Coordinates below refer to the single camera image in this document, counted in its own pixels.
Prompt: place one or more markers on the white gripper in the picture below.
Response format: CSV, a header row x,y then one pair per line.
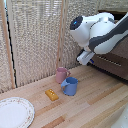
x,y
83,56

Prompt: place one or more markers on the pink mug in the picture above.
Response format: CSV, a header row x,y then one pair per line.
x,y
61,75

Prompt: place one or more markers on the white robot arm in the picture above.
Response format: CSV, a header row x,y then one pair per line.
x,y
100,33

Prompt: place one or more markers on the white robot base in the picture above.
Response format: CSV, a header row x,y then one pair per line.
x,y
121,118

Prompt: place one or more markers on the woven folding screen panel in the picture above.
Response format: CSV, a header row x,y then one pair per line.
x,y
36,36
2,50
71,50

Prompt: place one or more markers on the blue mug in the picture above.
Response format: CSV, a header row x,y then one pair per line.
x,y
70,87

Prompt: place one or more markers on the yellow block with white dots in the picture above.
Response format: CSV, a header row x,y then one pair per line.
x,y
52,94

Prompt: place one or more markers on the white plate with floral rim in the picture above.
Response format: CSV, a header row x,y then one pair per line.
x,y
14,113

